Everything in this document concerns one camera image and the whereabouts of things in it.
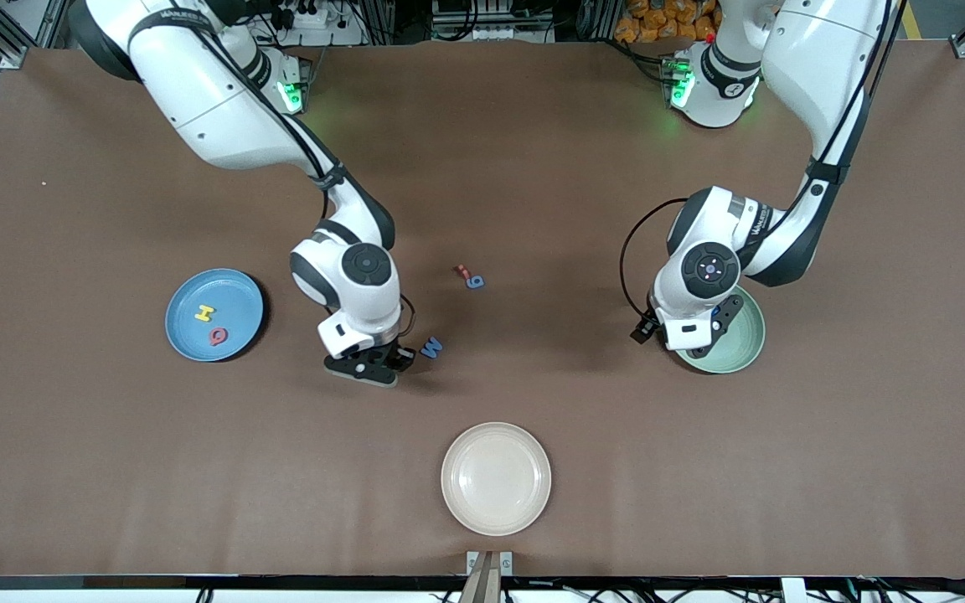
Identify blue plate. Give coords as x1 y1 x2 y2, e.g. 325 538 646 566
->
165 268 266 363

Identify green plate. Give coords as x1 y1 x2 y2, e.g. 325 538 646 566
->
673 285 766 374

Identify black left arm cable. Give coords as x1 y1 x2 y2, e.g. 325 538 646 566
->
619 0 906 323

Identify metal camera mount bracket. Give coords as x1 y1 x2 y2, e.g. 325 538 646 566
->
466 550 514 603

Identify white power strip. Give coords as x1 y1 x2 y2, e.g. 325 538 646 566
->
269 0 333 30

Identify cream plate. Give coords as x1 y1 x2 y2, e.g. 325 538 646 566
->
441 421 552 537

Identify orange netted bags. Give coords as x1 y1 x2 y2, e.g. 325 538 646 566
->
615 0 718 44

